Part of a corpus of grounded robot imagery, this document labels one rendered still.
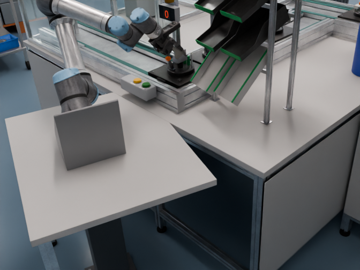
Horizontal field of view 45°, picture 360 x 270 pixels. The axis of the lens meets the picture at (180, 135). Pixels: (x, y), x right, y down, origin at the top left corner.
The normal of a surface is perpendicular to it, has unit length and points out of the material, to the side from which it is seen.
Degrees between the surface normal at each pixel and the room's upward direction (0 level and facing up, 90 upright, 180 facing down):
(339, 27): 90
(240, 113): 0
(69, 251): 0
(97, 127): 90
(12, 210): 0
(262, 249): 90
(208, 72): 45
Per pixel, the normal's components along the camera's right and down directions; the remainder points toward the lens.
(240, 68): -0.64, -0.36
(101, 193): -0.06, -0.84
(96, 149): 0.41, 0.48
